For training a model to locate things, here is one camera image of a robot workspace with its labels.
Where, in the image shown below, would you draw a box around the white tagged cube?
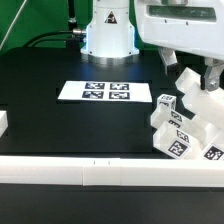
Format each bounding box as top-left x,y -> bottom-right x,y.
157,94 -> 176,110

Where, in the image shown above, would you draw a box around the black vertical pole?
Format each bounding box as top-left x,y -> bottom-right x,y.
67,0 -> 76,23

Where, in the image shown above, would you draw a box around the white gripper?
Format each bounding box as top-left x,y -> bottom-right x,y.
134,0 -> 224,91

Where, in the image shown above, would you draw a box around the black cables at base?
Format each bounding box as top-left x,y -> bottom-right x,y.
22,28 -> 88,48

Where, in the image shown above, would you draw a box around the white marker base sheet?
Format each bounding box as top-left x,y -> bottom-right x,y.
58,81 -> 152,103

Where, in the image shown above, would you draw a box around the white chair back frame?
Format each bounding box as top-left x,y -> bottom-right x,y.
175,68 -> 224,131

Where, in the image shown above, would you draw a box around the white left fence bar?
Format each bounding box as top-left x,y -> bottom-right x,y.
0,110 -> 8,137

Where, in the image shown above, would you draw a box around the white chair seat part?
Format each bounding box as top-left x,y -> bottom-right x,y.
191,115 -> 224,161

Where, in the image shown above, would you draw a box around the white front fence bar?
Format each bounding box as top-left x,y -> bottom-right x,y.
0,156 -> 224,187

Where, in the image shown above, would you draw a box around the thin white cord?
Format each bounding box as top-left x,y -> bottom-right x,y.
0,0 -> 29,52

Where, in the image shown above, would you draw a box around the white fence bar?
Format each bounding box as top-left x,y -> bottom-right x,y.
0,110 -> 8,137
0,156 -> 224,187

